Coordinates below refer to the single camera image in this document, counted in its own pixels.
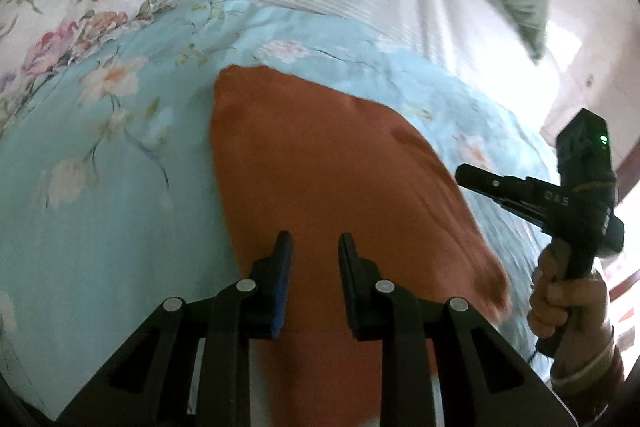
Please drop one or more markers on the orange knit sweater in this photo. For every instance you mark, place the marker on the orange knit sweater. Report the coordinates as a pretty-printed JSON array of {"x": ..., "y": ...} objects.
[{"x": 325, "y": 167}]

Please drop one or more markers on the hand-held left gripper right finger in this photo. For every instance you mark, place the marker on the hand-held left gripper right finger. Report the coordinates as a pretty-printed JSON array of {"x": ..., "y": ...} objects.
[{"x": 347, "y": 287}]

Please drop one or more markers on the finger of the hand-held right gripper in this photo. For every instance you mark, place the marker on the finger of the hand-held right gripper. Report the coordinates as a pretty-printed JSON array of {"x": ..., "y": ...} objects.
[
  {"x": 500, "y": 184},
  {"x": 525, "y": 212}
]

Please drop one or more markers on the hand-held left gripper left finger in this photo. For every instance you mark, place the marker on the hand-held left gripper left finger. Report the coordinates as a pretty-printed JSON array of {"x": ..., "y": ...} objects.
[{"x": 282, "y": 287}]

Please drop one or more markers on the light blue floral bedsheet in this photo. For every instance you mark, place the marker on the light blue floral bedsheet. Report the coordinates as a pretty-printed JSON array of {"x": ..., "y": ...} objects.
[{"x": 100, "y": 232}]

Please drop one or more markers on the person's right hand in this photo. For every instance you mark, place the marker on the person's right hand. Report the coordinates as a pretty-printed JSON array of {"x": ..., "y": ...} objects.
[{"x": 545, "y": 302}]

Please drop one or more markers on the person's right forearm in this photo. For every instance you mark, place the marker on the person's right forearm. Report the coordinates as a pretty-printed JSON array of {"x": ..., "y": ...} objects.
[{"x": 590, "y": 372}]

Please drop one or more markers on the floral pillow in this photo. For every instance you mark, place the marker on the floral pillow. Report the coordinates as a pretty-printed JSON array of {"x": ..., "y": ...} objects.
[{"x": 60, "y": 7}]

